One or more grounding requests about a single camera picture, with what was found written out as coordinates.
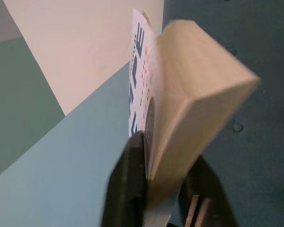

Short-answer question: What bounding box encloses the teal upholstered headboard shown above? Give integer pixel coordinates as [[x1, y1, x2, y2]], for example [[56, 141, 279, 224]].
[[162, 0, 284, 227]]

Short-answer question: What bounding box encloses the white blue printed magazine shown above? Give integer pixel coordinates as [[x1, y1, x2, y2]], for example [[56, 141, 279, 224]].
[[127, 7, 263, 227]]

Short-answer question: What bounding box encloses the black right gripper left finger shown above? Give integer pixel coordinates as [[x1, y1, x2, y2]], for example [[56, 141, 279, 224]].
[[100, 131, 149, 227]]

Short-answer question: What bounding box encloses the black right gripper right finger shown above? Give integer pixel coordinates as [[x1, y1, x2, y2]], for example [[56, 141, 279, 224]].
[[179, 156, 240, 227]]

